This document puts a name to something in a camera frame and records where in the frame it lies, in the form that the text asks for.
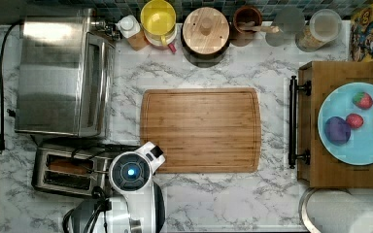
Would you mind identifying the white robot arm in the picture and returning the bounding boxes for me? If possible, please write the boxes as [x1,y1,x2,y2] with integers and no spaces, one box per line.
[62,142,165,233]

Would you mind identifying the silver two-slot toaster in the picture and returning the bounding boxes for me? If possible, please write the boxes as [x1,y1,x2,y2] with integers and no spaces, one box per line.
[31,144,113,198]

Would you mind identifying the stainless steel toaster oven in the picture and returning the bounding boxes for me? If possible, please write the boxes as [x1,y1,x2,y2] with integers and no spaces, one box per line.
[15,9,115,137]

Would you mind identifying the bamboo cutting board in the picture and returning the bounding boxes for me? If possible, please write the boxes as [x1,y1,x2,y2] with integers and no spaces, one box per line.
[140,87,261,173]

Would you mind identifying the pink mug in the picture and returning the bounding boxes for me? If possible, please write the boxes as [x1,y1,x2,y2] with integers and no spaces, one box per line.
[149,34,177,53]

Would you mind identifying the black canister with wooden lid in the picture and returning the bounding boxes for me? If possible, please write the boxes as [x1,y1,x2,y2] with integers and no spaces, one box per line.
[181,7,230,68]

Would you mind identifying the yellow mug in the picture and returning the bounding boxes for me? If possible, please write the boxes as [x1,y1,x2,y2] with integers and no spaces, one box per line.
[140,0,176,46]

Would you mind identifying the white bottle with wooden base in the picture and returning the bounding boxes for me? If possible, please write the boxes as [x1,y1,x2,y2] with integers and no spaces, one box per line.
[117,15,149,50]

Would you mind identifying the wooden spoon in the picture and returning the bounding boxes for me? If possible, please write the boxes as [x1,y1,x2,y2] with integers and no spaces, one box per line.
[238,21,280,33]

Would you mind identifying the brown wooden utensil cup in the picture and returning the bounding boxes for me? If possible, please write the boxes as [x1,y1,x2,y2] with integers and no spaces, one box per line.
[229,6,262,47]

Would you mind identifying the brown toast slice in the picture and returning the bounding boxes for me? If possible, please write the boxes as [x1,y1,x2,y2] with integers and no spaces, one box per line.
[49,159,93,175]

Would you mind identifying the wooden drawer box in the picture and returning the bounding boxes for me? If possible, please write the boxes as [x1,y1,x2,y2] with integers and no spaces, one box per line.
[288,61,373,188]

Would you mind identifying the purple toy fruit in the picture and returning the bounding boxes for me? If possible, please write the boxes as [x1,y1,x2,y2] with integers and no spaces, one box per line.
[324,116,351,146]

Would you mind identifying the clear cereal jar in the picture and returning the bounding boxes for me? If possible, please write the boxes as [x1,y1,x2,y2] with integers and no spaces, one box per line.
[295,9,342,52]

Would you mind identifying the red toy strawberry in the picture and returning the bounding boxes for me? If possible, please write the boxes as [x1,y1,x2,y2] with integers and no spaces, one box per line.
[353,92,373,110]
[346,114,364,129]

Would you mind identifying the light blue plate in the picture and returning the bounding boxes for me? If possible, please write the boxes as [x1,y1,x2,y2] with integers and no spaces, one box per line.
[317,83,373,165]

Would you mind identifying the yellow cereal box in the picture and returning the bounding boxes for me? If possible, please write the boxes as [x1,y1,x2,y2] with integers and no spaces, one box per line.
[350,3,373,62]

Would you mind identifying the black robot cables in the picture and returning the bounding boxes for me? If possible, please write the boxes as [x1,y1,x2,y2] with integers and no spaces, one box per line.
[61,185,113,233]

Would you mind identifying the black power cable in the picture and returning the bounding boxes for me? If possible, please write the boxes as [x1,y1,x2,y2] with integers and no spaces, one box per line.
[0,19,25,157]

